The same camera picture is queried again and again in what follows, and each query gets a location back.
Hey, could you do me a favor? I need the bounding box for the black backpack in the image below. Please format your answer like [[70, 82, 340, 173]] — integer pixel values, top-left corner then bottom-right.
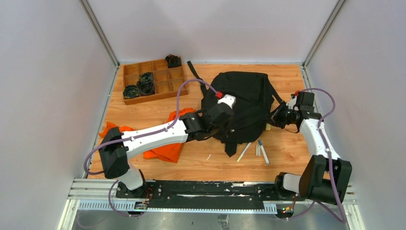
[[200, 71, 282, 157]]

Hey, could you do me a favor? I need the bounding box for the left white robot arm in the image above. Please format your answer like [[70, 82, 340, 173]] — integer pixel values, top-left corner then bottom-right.
[[99, 97, 235, 198]]

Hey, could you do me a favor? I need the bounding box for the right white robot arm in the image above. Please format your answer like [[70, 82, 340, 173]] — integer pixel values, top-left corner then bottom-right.
[[268, 90, 352, 205]]

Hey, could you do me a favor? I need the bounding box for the white marker pen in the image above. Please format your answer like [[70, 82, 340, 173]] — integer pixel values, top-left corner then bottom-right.
[[258, 139, 270, 165]]

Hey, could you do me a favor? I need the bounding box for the yellow-green pencil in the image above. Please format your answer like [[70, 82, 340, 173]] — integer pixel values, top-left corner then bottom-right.
[[237, 142, 252, 162]]

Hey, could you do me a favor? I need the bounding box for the orange cloth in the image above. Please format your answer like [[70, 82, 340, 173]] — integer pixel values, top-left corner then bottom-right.
[[98, 108, 197, 164]]

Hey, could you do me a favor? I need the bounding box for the wooden compartment tray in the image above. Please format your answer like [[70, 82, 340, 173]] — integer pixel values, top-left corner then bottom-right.
[[123, 54, 189, 105]]

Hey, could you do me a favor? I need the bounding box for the dark coiled roll back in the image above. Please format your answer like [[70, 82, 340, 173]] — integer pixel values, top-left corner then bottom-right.
[[165, 54, 182, 69]]

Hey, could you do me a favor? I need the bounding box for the dark coiled roll front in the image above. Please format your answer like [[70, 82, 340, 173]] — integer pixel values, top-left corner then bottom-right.
[[123, 85, 140, 99]]

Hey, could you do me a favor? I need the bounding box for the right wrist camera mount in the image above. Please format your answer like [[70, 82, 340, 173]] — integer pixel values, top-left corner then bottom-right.
[[286, 91, 300, 111]]

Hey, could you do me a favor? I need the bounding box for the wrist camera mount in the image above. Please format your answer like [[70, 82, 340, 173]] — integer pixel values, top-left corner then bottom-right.
[[217, 93, 237, 109], [286, 91, 300, 111]]

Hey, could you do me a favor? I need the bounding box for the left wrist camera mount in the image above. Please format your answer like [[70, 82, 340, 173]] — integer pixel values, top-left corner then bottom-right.
[[217, 93, 237, 109]]

